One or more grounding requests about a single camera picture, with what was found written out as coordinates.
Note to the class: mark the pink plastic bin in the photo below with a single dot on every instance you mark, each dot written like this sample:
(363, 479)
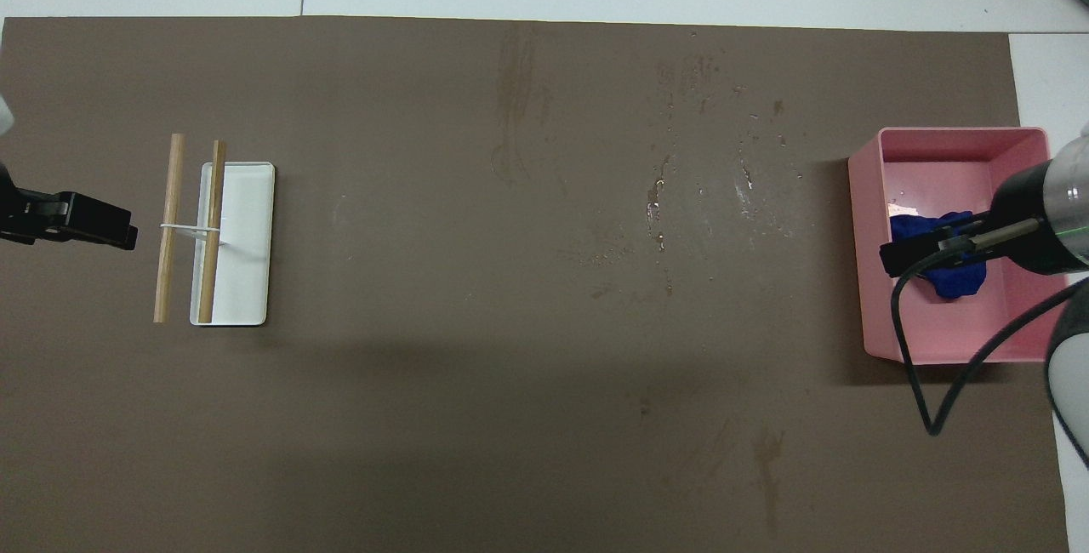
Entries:
(944, 327)

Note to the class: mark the wooden rod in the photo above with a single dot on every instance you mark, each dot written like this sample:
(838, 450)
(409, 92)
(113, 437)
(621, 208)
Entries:
(170, 196)
(213, 196)

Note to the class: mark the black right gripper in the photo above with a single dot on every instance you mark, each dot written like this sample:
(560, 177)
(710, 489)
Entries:
(1025, 217)

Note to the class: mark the brown table mat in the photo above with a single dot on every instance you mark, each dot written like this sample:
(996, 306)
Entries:
(476, 323)

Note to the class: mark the white rectangular tray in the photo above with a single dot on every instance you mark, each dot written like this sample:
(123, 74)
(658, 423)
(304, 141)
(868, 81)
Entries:
(247, 264)

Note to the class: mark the blue towel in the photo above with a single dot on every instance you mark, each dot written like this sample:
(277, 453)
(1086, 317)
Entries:
(961, 281)

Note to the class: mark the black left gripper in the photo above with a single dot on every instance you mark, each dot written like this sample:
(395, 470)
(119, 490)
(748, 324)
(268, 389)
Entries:
(34, 214)

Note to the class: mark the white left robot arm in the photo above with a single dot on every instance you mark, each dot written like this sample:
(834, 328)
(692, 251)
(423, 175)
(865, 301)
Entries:
(3, 115)

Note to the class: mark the white band joining rods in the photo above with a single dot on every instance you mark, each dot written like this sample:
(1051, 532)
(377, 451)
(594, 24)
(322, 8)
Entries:
(189, 230)

